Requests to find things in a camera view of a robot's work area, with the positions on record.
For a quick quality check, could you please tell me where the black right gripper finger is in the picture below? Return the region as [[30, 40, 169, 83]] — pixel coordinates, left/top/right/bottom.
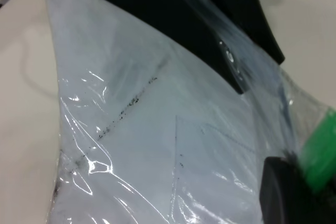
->
[[258, 157, 336, 224]]

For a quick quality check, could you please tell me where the white paper sheet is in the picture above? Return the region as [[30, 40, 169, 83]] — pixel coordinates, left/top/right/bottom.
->
[[41, 0, 299, 224]]

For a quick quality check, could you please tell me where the green zipper slider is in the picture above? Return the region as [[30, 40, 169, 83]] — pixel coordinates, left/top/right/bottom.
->
[[299, 105, 336, 194]]

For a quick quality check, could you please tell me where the clear plastic zipper bag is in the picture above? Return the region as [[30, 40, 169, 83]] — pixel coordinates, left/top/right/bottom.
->
[[40, 0, 336, 224]]

